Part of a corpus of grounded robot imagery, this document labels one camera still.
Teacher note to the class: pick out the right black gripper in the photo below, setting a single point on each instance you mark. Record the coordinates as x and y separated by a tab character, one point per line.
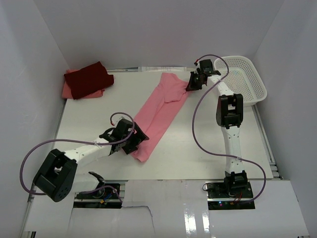
191	86

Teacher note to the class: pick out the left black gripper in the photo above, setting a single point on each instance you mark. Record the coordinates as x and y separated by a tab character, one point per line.
136	140

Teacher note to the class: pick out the pink t shirt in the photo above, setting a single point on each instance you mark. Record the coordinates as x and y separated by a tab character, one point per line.
158	112

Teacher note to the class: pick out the white perforated plastic basket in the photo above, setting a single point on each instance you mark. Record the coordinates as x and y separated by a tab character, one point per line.
242	78

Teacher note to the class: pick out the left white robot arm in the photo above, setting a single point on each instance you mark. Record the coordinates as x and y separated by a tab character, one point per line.
58	176

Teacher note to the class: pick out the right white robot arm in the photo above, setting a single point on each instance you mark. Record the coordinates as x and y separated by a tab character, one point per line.
229	116

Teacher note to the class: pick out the white paper sheet front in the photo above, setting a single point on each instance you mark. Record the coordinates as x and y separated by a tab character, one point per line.
172	209

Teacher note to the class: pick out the folded dark red t shirt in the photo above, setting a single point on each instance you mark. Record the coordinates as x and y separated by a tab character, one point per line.
98	74

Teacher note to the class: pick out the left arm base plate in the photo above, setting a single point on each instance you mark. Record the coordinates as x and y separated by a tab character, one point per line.
106	198

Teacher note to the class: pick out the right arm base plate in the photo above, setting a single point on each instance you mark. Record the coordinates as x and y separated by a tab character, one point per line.
220	200

